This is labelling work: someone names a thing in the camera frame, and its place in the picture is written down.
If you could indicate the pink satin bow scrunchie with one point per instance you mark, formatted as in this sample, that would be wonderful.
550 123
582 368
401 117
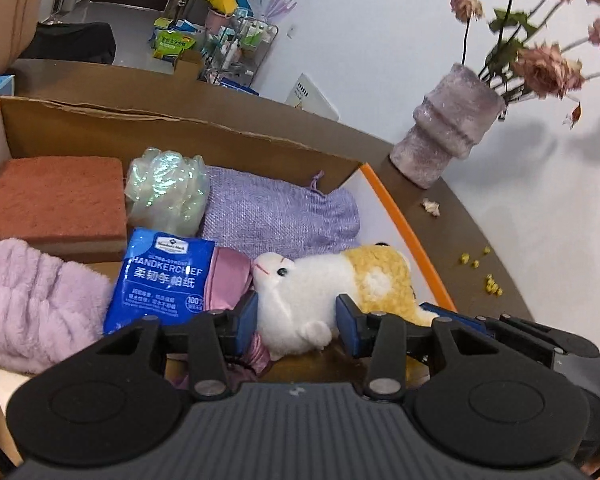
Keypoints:
229 278

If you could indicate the iridescent plastic bag ball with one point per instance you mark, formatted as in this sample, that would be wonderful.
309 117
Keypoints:
166 191

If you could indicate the terracotta sponge block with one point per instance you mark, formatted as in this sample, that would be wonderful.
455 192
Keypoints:
72 207

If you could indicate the small brown cardboard box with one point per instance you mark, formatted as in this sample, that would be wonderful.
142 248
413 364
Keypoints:
189 65

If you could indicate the white flat board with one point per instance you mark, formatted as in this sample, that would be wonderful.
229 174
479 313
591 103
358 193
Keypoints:
305 95

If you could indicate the purple drawstring pouch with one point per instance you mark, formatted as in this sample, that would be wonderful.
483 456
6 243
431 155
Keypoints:
254 215

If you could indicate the pink textured vase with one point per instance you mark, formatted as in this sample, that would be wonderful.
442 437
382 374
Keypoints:
451 119

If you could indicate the wire storage cart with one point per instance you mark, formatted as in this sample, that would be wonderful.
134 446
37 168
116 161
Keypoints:
235 48

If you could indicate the yellow flower bits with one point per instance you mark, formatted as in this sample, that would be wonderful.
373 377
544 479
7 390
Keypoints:
488 281

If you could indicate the dried pink roses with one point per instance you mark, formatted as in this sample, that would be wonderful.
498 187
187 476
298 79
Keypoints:
515 53

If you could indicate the red orange cardboard box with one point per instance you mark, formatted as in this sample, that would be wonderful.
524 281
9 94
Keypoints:
120 408

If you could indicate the fallen flower petal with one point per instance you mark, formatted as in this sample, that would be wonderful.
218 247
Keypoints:
431 207

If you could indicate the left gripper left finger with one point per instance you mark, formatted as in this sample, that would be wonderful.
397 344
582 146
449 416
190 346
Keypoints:
214 338

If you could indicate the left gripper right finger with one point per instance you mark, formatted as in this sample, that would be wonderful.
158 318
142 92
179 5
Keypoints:
379 338

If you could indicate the blue handkerchief tissue pack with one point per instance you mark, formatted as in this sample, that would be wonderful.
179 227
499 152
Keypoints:
162 275

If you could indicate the black bag on floor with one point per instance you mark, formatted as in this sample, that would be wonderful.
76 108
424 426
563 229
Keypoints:
73 42

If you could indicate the green snack bag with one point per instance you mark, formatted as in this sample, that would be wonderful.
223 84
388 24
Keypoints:
170 44

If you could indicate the yellow white plush toy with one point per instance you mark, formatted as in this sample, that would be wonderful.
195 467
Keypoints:
297 298

